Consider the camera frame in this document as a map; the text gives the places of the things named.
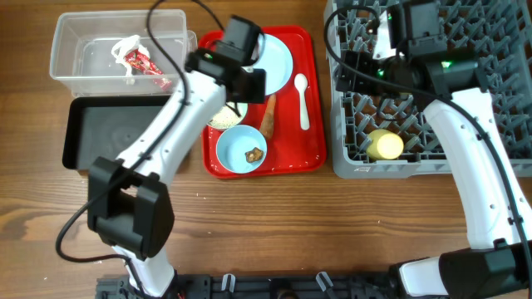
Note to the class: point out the red serving tray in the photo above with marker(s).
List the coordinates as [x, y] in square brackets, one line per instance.
[291, 149]

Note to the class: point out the brown food scrap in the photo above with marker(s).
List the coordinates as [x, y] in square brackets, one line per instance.
[254, 155]

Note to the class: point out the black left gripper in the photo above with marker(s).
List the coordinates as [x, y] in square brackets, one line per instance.
[258, 90]

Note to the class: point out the light blue bowl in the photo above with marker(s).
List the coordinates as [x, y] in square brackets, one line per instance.
[234, 143]

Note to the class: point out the mint green bowl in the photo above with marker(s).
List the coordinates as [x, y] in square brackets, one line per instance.
[226, 118]

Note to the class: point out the light blue plate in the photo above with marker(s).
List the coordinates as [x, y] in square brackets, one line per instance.
[276, 59]

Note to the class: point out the black plastic tray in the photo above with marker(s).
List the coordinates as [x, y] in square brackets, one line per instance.
[106, 125]

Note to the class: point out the orange carrot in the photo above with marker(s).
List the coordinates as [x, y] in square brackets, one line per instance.
[267, 124]

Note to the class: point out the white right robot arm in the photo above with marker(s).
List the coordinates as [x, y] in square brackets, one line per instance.
[452, 91]

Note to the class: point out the yellow plastic cup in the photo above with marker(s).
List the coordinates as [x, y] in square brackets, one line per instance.
[384, 145]

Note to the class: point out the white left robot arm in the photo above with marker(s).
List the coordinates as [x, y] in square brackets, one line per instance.
[129, 204]

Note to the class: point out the red snack wrapper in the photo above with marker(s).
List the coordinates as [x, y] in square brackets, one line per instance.
[141, 62]

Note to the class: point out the white tissue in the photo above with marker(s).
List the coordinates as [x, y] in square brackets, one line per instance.
[124, 47]

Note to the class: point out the pile of white rice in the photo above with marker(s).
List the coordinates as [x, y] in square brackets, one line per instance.
[226, 118]

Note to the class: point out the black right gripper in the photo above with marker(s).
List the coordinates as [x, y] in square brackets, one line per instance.
[359, 84]

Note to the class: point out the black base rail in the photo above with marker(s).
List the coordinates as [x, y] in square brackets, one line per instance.
[323, 285]

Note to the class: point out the clear plastic bin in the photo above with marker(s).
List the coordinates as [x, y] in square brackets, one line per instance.
[82, 60]

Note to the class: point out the white plastic spoon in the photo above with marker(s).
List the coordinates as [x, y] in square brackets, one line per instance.
[301, 84]

